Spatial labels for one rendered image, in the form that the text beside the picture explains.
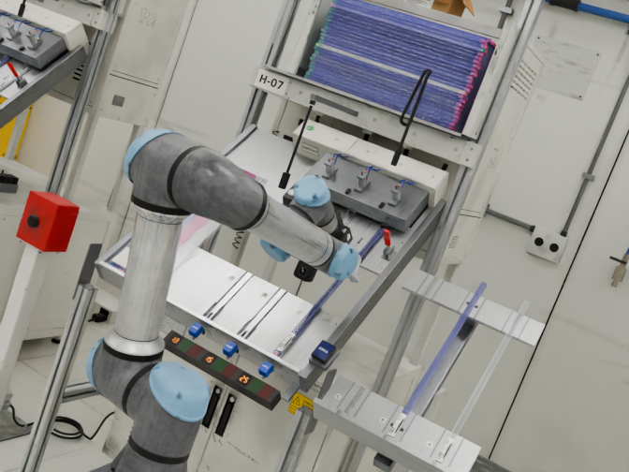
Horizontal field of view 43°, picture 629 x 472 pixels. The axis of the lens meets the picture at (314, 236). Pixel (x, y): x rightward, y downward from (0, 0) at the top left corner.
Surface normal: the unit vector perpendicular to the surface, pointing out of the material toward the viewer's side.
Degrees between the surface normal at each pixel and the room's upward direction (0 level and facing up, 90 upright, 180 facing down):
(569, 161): 90
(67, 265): 90
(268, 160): 43
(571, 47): 90
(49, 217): 90
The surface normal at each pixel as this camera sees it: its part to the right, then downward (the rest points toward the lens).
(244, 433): -0.44, -0.02
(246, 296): -0.04, -0.69
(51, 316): 0.83, 0.37
